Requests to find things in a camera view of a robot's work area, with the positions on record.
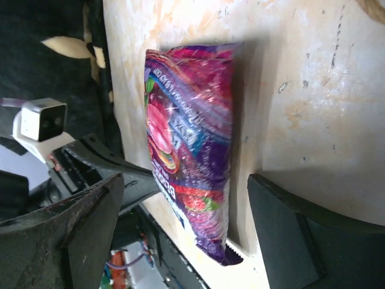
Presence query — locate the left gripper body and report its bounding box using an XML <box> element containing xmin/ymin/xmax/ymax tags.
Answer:
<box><xmin>29</xmin><ymin>150</ymin><xmax>120</xmax><ymax>208</ymax></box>

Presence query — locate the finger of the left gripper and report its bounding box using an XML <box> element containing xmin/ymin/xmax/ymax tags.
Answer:
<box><xmin>63</xmin><ymin>134</ymin><xmax>159</xmax><ymax>214</ymax></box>

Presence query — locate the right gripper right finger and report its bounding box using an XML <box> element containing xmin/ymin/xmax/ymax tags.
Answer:
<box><xmin>247</xmin><ymin>174</ymin><xmax>384</xmax><ymax>288</ymax></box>

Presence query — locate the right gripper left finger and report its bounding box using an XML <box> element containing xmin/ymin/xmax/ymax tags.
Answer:
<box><xmin>1</xmin><ymin>173</ymin><xmax>124</xmax><ymax>288</ymax></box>

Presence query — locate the purple candy bag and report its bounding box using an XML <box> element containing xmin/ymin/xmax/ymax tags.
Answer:
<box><xmin>144</xmin><ymin>43</ymin><xmax>242</xmax><ymax>266</ymax></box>

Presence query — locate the red paper bag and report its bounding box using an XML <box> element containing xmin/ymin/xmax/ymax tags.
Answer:
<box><xmin>356</xmin><ymin>0</ymin><xmax>385</xmax><ymax>25</ymax></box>

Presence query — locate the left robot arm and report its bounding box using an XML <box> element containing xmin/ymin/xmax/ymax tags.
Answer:
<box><xmin>1</xmin><ymin>99</ymin><xmax>160</xmax><ymax>213</ymax></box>

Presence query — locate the black floral blanket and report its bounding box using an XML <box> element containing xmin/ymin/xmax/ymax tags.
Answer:
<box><xmin>1</xmin><ymin>1</ymin><xmax>123</xmax><ymax>156</ymax></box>

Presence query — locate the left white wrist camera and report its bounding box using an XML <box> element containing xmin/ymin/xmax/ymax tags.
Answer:
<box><xmin>12</xmin><ymin>98</ymin><xmax>75</xmax><ymax>164</ymax></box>

